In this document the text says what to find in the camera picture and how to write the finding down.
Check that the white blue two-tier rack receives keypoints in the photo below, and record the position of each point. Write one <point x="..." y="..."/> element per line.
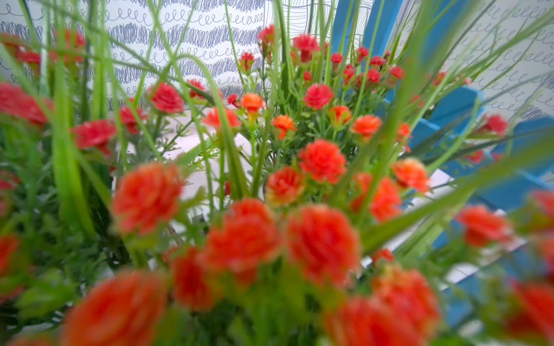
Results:
<point x="508" y="289"/>

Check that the orange flower pot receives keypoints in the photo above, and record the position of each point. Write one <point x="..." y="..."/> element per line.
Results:
<point x="324" y="258"/>

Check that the red flower pot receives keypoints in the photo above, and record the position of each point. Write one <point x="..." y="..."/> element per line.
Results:
<point x="52" y="129"/>
<point x="342" y="90"/>

